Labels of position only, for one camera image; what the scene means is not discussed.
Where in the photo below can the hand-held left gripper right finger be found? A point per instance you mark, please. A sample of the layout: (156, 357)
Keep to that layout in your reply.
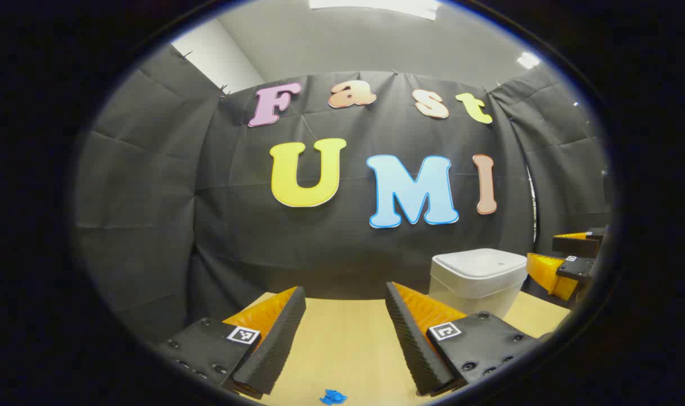
(410, 344)

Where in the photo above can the ceiling light panel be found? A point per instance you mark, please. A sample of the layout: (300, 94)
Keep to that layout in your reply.
(528, 60)
(376, 5)

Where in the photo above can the blue paper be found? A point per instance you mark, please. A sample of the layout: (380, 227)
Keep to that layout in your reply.
(332, 397)

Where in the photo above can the wooden desktop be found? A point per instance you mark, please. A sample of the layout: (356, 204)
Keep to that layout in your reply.
(348, 349)

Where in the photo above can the black backdrop cloth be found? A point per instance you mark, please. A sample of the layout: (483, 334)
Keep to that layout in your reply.
(235, 237)

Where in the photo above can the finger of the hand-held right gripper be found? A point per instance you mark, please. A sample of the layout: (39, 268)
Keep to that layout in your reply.
(576, 245)
(545, 270)

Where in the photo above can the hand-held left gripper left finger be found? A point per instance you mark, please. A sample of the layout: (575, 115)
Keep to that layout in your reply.
(280, 338)

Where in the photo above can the white desktop garbage bin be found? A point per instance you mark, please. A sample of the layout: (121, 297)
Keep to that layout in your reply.
(477, 276)

